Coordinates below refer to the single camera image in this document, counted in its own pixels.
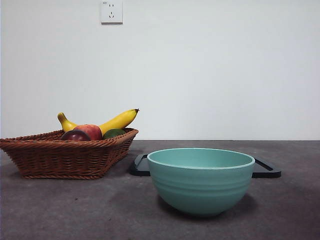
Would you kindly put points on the black rectangular tray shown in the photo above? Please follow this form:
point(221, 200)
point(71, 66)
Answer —
point(140, 167)

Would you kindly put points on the teal ribbed bowl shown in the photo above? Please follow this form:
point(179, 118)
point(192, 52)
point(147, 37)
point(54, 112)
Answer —
point(200, 190)

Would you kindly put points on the red yellow peach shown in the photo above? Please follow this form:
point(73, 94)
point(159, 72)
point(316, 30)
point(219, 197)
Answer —
point(93, 131)

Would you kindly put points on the white wall socket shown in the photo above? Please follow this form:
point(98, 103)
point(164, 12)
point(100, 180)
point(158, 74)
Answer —
point(112, 15)

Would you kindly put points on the green round fruit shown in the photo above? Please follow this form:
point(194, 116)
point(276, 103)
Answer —
point(113, 133)

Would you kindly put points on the yellow banana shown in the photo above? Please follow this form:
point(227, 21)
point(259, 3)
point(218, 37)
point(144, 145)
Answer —
point(117, 121)

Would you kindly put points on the dark red plum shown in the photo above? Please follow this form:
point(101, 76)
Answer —
point(75, 136)

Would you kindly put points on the brown wicker basket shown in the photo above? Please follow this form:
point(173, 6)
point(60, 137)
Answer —
point(62, 160)

